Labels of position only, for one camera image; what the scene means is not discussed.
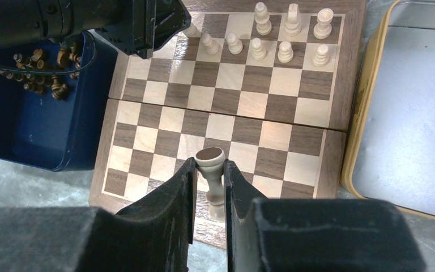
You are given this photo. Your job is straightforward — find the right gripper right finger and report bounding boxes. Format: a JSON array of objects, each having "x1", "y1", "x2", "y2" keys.
[{"x1": 224, "y1": 160, "x2": 427, "y2": 271}]

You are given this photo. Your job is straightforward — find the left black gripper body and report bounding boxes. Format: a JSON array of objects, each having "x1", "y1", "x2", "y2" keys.
[{"x1": 0, "y1": 0, "x2": 191, "y2": 59}]

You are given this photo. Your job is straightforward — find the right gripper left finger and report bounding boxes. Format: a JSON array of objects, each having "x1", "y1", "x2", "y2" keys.
[{"x1": 0, "y1": 158, "x2": 197, "y2": 271}]

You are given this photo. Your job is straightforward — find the light queen chess piece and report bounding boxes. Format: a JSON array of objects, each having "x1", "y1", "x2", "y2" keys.
[{"x1": 195, "y1": 147, "x2": 225, "y2": 222}]

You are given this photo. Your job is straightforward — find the light pawn on board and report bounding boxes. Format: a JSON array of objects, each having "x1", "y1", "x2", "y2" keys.
[
  {"x1": 182, "y1": 23, "x2": 201, "y2": 38},
  {"x1": 278, "y1": 41, "x2": 294, "y2": 63},
  {"x1": 250, "y1": 37, "x2": 267, "y2": 61},
  {"x1": 312, "y1": 44, "x2": 330, "y2": 67},
  {"x1": 201, "y1": 33, "x2": 220, "y2": 55},
  {"x1": 225, "y1": 32, "x2": 244, "y2": 55}
]

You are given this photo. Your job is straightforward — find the dark chess pieces pile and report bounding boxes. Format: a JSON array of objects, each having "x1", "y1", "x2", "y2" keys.
[{"x1": 0, "y1": 42, "x2": 82, "y2": 100}]

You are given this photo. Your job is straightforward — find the light bishop on board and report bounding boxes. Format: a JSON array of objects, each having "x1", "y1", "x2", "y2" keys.
[{"x1": 254, "y1": 2, "x2": 272, "y2": 36}]

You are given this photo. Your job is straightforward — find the wooden chess board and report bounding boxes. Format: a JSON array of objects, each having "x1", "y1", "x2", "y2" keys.
[{"x1": 88, "y1": 0, "x2": 368, "y2": 250}]

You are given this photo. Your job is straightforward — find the light knight on board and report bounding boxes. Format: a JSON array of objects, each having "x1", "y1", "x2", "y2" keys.
[{"x1": 284, "y1": 3, "x2": 302, "y2": 37}]

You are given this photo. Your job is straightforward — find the light rook on board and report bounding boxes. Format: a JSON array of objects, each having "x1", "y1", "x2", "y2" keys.
[{"x1": 313, "y1": 8, "x2": 334, "y2": 40}]

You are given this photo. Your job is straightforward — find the blue metal tin tray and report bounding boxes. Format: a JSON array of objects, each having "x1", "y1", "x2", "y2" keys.
[{"x1": 0, "y1": 37, "x2": 118, "y2": 172}]

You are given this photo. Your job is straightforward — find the gold metal tin tray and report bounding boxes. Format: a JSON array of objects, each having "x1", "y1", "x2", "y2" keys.
[{"x1": 341, "y1": 1, "x2": 435, "y2": 219}]

